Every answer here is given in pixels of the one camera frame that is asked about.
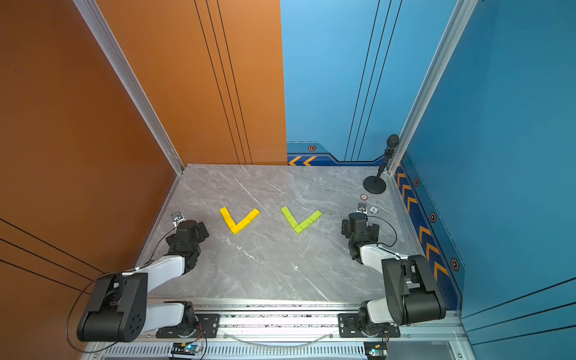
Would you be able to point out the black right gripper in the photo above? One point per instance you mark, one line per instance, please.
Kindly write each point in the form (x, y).
(346, 228)

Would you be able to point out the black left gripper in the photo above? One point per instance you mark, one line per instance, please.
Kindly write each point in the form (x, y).
(202, 230)

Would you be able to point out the yellow long block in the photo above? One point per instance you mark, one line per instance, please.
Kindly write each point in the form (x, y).
(253, 214)
(243, 223)
(230, 222)
(225, 213)

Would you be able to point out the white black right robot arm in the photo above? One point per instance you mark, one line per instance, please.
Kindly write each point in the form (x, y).
(411, 295)

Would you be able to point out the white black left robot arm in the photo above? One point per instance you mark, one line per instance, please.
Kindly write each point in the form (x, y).
(118, 309)

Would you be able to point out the black microphone stand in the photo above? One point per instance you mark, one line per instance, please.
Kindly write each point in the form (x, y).
(375, 184)

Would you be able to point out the green circuit board left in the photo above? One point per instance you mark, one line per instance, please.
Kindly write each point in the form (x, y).
(186, 349)

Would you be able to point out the green circuit board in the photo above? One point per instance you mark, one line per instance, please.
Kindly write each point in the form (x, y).
(375, 350)
(186, 349)

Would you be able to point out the green circuit board right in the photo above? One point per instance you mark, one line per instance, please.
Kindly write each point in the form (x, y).
(375, 350)

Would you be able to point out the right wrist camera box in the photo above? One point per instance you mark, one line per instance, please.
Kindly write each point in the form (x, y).
(362, 207)

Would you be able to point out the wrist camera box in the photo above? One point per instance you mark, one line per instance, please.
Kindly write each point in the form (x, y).
(177, 218)
(362, 207)

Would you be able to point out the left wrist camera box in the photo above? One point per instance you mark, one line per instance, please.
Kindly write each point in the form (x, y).
(177, 218)

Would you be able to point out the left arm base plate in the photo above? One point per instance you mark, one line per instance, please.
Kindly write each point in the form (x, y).
(202, 325)

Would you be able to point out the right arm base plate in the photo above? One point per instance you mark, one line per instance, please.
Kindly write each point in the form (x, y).
(352, 325)

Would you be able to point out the aluminium front rail frame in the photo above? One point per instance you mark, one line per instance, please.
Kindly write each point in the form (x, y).
(277, 329)

